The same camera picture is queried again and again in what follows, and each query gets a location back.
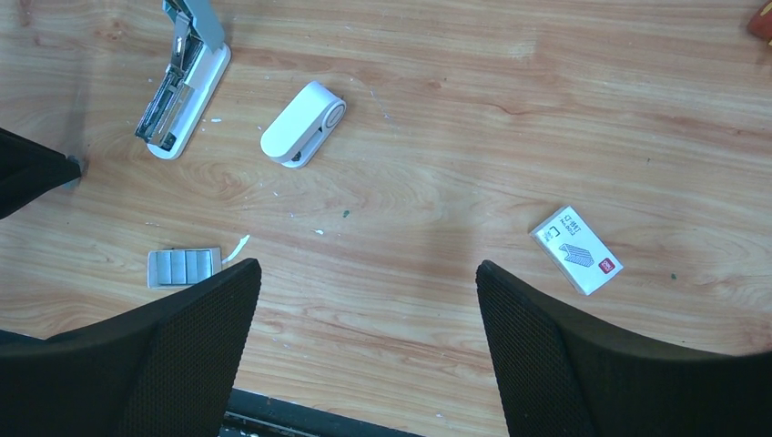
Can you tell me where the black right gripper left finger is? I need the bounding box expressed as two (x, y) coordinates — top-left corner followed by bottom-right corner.
(1, 259), (261, 436)

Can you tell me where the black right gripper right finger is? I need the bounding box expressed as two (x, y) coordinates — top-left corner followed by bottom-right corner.
(475, 260), (771, 436)

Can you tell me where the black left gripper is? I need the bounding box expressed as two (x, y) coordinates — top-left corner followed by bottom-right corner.
(1, 128), (82, 219)

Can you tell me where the white staple tray with staples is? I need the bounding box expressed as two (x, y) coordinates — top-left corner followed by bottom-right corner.
(147, 248), (222, 289)

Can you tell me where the small white staple box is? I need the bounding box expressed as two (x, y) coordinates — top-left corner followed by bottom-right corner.
(529, 205), (624, 296)

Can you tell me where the light blue white stapler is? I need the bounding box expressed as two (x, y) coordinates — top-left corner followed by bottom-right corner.
(135, 0), (231, 160)

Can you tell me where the white stapler tray piece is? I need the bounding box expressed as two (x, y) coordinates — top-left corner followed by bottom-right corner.
(260, 81), (347, 168)

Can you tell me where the colourful toy block car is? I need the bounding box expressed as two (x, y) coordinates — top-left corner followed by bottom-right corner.
(747, 0), (772, 46)

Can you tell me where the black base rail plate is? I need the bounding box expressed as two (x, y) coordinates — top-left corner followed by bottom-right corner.
(218, 389), (409, 437)

